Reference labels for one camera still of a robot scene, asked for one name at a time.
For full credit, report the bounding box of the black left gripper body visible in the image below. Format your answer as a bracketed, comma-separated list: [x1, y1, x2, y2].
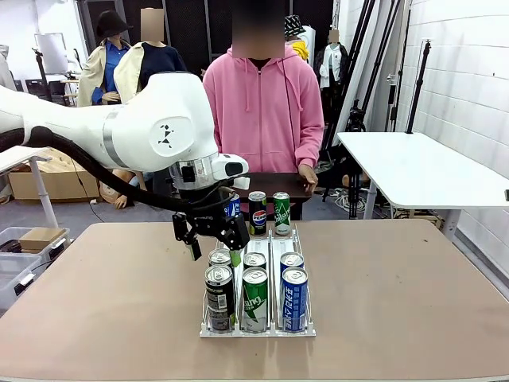
[178, 187, 240, 236]

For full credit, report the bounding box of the blue Pocari Sweat can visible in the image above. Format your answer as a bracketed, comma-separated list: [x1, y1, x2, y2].
[279, 251, 305, 275]
[281, 267, 309, 333]
[223, 192, 242, 219]

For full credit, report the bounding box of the black Pepsi can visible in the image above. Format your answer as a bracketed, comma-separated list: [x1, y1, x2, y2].
[204, 264, 236, 333]
[208, 248, 235, 275]
[247, 190, 268, 237]

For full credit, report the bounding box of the dark brown serving tray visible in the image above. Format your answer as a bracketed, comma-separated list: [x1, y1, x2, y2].
[244, 171, 315, 200]

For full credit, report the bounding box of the pink-sleeved left forearm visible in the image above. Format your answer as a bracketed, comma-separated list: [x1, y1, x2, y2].
[296, 127, 325, 170]

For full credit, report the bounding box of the person in pink hoodie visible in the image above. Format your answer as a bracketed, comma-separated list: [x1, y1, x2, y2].
[201, 0, 325, 222]

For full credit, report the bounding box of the person's left hand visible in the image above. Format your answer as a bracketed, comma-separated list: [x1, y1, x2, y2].
[297, 163, 320, 197]

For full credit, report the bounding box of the green Chilsung cider can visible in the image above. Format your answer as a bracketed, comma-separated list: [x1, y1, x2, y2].
[272, 192, 292, 236]
[243, 251, 268, 274]
[242, 267, 270, 333]

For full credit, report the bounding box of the lying mannequin in denim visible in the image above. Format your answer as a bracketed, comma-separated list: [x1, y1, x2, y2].
[99, 169, 154, 210]

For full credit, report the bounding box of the white can dispenser rack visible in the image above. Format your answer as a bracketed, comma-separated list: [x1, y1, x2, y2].
[199, 223, 317, 338]

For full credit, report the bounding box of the clear bin holding carton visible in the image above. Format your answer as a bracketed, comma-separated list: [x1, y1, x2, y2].
[0, 226, 72, 259]

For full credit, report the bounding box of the brown cardboard box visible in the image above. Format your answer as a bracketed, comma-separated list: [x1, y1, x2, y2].
[7, 146, 103, 202]

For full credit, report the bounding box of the small flat brown carton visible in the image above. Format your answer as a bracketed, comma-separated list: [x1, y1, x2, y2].
[19, 227, 68, 251]

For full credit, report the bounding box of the mannequin with navy top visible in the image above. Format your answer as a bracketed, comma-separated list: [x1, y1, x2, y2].
[113, 7, 188, 104]

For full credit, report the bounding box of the mannequin with blue shirt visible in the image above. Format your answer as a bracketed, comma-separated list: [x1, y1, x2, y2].
[76, 10, 134, 107]

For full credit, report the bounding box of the clear lidded storage bin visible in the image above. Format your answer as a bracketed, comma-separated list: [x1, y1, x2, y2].
[0, 252, 43, 311]

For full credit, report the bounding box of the white table with slim leg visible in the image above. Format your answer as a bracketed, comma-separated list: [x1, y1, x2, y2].
[0, 145, 60, 230]

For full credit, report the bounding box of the mannequin with white jacket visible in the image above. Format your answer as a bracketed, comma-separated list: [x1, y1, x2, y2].
[313, 29, 351, 132]

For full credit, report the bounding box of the white table with rounded corner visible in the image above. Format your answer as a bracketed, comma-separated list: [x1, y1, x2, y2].
[336, 131, 509, 240]

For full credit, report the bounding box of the patterned black bucket hat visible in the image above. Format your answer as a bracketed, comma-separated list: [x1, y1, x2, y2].
[284, 14, 306, 39]

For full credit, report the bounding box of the black office chair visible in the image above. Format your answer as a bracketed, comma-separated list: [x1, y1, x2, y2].
[25, 78, 52, 99]

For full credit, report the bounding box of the white board on stand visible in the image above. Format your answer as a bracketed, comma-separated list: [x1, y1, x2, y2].
[34, 32, 69, 76]

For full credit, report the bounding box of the black leaning pole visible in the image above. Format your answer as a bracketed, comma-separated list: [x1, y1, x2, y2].
[359, 0, 402, 107]
[324, 0, 377, 148]

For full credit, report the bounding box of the black upright light stand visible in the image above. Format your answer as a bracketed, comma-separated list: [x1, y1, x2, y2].
[405, 39, 434, 134]

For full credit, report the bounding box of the mannequin in grey hoodie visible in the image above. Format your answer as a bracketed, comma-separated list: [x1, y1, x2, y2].
[0, 44, 19, 92]

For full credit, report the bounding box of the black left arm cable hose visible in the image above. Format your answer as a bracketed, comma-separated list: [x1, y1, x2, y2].
[0, 125, 235, 212]

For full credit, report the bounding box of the white cable coil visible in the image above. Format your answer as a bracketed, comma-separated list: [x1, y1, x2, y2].
[333, 189, 369, 212]

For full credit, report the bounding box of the black camera on tripod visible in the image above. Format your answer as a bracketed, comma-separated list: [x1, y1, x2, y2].
[344, 99, 367, 133]

